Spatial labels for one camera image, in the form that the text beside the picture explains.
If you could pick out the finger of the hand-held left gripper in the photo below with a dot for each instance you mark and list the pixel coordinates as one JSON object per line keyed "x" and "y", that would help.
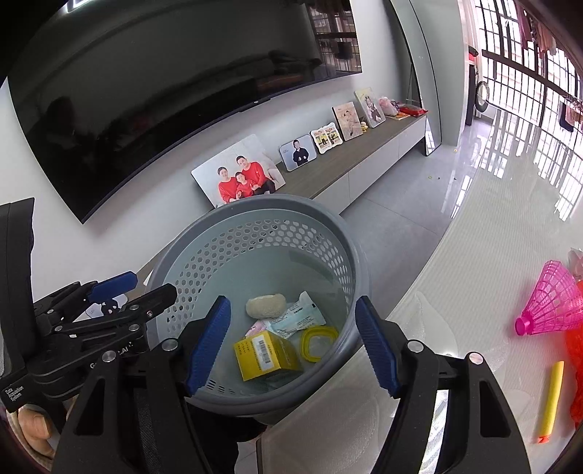
{"x": 145, "y": 305}
{"x": 114, "y": 283}

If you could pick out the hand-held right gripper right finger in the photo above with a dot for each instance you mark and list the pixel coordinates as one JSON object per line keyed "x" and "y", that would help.
{"x": 378, "y": 346}

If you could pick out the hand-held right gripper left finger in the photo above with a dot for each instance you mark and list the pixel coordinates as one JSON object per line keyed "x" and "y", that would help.
{"x": 207, "y": 342}

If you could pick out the pink drink pouch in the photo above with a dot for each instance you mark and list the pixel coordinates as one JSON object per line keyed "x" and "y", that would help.
{"x": 257, "y": 327}

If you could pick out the yellow medicine box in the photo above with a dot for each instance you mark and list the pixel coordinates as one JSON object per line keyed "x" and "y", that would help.
{"x": 264, "y": 355}

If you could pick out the beige sponge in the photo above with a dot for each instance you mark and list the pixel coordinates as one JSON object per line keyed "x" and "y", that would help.
{"x": 266, "y": 305}

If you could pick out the blue white wrapper packet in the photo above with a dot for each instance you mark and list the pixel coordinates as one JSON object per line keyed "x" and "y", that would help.
{"x": 296, "y": 319}

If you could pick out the grey perforated plastic basket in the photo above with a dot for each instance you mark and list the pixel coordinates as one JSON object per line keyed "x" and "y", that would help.
{"x": 273, "y": 237}

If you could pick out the person's left hand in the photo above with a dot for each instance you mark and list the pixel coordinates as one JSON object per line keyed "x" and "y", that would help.
{"x": 34, "y": 424}

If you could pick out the yellow foam dart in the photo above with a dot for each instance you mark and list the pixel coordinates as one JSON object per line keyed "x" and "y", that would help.
{"x": 551, "y": 401}

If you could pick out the pink plastic shuttlecock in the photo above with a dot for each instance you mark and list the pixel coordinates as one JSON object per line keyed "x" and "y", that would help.
{"x": 553, "y": 296}

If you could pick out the long television cabinet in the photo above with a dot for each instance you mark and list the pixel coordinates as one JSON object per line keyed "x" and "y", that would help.
{"x": 355, "y": 155}

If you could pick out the clear plastic wrapper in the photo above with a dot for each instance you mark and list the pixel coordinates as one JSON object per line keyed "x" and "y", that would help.
{"x": 576, "y": 260}

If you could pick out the red packets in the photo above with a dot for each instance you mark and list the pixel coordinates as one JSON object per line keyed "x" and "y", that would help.
{"x": 410, "y": 110}

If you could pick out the washing machine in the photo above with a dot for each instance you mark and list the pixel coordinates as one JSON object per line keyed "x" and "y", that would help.
{"x": 482, "y": 95}

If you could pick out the tall leaning mirror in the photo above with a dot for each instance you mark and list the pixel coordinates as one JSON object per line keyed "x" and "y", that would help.
{"x": 421, "y": 68}

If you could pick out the small hanging laundry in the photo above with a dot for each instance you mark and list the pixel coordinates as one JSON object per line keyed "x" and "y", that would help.
{"x": 569, "y": 116}

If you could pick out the black window grille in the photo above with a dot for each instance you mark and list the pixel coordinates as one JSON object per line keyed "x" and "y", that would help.
{"x": 524, "y": 68}

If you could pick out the row of hanging clothes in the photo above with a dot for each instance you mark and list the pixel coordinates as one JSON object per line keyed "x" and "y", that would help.
{"x": 537, "y": 27}

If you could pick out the large family photo frame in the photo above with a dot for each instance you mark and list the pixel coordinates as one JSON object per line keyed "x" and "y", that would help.
{"x": 237, "y": 177}

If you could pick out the black wall television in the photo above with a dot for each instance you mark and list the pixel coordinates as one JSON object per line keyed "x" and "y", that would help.
{"x": 159, "y": 91}

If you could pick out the dark suit portrait photo frame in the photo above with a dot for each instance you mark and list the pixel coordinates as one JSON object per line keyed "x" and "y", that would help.
{"x": 298, "y": 154}

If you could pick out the scalloped photo frame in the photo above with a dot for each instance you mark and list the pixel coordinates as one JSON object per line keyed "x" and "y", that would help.
{"x": 325, "y": 139}

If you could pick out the baby photo frame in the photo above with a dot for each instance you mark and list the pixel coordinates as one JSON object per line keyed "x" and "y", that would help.
{"x": 347, "y": 121}

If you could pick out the child photo frame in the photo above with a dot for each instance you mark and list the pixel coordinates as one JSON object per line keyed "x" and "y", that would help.
{"x": 371, "y": 108}

